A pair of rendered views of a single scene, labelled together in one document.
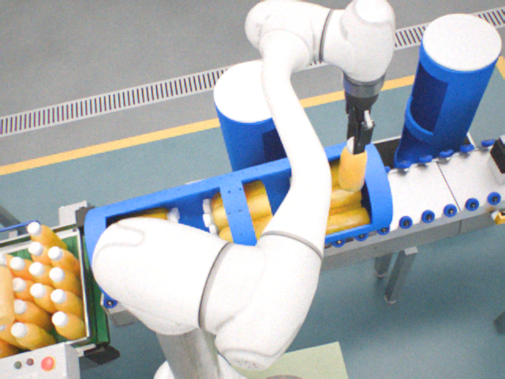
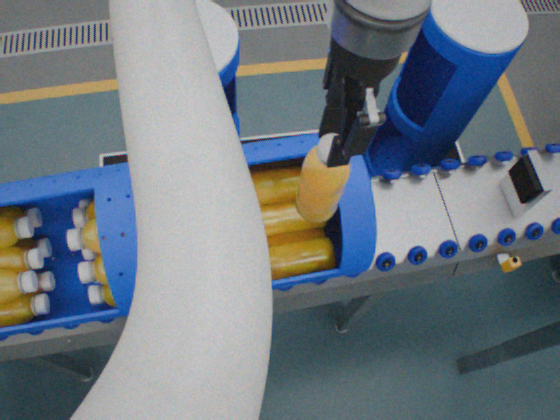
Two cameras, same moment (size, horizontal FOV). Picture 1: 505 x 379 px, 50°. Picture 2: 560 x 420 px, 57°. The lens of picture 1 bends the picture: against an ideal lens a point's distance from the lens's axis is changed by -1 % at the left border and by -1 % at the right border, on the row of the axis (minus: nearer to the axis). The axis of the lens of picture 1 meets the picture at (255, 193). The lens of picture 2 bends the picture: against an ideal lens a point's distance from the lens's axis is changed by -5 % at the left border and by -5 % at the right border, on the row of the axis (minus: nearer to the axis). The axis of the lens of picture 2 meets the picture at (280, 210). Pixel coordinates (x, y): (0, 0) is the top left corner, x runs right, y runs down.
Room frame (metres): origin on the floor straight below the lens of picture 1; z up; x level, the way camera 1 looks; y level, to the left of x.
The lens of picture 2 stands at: (0.38, -0.11, 2.05)
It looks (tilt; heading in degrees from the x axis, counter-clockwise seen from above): 67 degrees down; 343
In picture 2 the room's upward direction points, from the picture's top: 9 degrees clockwise
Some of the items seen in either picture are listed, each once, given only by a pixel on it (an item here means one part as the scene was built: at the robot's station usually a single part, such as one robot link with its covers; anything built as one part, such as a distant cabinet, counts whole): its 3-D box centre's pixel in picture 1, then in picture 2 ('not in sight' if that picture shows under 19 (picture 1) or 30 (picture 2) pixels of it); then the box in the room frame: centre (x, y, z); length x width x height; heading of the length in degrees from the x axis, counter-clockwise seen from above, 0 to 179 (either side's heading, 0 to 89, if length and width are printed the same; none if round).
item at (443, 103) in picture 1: (438, 114); (430, 104); (1.31, -0.86, 0.59); 0.28 x 0.28 x 0.88
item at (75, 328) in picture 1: (72, 328); not in sight; (0.56, 0.63, 0.99); 0.07 x 0.07 x 0.18
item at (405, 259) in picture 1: (398, 275); (357, 307); (0.72, -0.53, 0.31); 0.06 x 0.06 x 0.63; 3
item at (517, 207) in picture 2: (501, 161); (521, 185); (0.81, -0.81, 1.00); 0.10 x 0.04 x 0.15; 3
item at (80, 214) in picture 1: (90, 223); not in sight; (0.93, 0.58, 0.95); 0.10 x 0.07 x 0.10; 3
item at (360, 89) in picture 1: (363, 75); (376, 8); (0.72, -0.27, 1.69); 0.09 x 0.09 x 0.06
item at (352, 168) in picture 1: (353, 165); (323, 180); (0.72, -0.27, 1.33); 0.07 x 0.07 x 0.18
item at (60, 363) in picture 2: not in sight; (59, 363); (0.66, 0.45, 0.31); 0.06 x 0.06 x 0.63; 3
